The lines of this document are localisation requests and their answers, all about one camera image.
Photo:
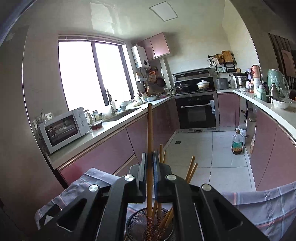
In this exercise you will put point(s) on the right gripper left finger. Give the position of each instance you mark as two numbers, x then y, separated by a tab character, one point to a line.
138	189

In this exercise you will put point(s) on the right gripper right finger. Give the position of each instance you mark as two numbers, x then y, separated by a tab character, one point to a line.
164	189

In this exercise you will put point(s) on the chopstick later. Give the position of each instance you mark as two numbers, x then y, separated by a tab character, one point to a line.
149	171

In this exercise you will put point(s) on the chopstick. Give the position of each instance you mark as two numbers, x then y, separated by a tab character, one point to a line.
189	177
156	209
191	164

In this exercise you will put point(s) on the black built-in oven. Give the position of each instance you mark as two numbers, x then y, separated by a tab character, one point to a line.
198	112

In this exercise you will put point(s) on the oil bottle on floor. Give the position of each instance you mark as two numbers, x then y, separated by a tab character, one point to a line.
237	142

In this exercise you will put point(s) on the white microwave oven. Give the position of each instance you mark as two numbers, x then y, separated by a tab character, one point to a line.
64	129

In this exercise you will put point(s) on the black wok on stove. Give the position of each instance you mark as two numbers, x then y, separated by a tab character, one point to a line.
182	88

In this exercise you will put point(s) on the grey plaid tablecloth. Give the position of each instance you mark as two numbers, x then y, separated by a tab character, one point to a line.
272	211

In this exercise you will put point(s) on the white ceramic pot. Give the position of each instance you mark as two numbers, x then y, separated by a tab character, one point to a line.
203	85

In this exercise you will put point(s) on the white water heater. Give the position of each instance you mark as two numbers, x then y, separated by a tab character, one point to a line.
140	57

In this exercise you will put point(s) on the green fan cover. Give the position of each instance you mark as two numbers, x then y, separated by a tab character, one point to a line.
277	84

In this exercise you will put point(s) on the pink wall cabinet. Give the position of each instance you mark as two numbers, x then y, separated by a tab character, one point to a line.
155	46

